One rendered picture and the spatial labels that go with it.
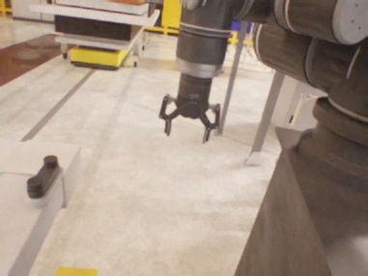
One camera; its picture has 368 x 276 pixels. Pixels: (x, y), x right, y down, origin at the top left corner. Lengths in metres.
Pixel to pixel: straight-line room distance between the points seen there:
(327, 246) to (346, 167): 0.21
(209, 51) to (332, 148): 0.34
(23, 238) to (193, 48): 0.45
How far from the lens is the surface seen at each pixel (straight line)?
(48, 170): 0.59
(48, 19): 9.00
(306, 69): 0.73
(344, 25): 0.51
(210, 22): 0.55
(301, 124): 3.18
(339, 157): 0.66
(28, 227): 0.52
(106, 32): 4.25
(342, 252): 0.49
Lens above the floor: 1.20
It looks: 28 degrees down
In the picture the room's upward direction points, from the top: 9 degrees clockwise
